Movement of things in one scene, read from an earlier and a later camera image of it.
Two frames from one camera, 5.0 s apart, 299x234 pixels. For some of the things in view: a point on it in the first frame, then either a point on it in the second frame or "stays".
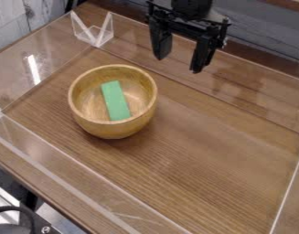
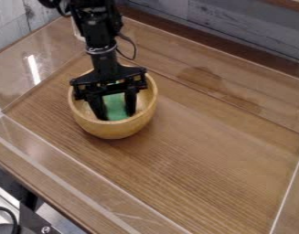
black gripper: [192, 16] -> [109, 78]
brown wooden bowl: [89, 105] stays
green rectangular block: [115, 100] stays
